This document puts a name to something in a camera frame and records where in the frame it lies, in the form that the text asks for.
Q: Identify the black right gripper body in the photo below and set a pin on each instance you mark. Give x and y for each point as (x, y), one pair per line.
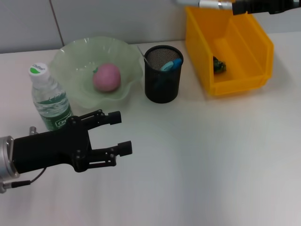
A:
(284, 4)

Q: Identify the clear plastic ruler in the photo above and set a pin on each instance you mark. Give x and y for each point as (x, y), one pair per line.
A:
(142, 54)

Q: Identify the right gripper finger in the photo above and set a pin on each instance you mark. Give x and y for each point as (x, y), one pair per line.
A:
(249, 6)

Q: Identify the blue and teal scissors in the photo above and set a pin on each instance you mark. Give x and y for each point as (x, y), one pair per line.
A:
(168, 66)

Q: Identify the pink toy peach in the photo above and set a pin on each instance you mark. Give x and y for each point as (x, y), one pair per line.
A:
(105, 77)

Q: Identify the silver left gripper post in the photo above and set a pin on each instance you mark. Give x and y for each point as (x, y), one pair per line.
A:
(33, 130)

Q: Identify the clear green-label water bottle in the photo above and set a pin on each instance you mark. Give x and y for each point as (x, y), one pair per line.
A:
(49, 99)

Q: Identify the green plastic wrapper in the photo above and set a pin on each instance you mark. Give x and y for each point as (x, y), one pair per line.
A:
(219, 64)

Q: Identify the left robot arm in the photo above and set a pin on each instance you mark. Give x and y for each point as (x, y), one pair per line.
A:
(5, 160)

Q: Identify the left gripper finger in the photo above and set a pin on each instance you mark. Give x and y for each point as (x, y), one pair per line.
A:
(115, 117)
(124, 148)

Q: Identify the grey white ballpoint pen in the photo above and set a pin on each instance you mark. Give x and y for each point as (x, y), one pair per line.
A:
(207, 3)

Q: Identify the yellow plastic bin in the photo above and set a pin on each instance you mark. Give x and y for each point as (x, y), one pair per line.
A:
(244, 70)

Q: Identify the green glass fruit plate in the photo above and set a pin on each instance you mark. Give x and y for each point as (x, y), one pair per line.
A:
(70, 61)

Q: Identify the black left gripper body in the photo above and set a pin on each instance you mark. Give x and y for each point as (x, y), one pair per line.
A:
(51, 150)

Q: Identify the black mesh pen holder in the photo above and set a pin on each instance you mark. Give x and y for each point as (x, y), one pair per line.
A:
(164, 89)

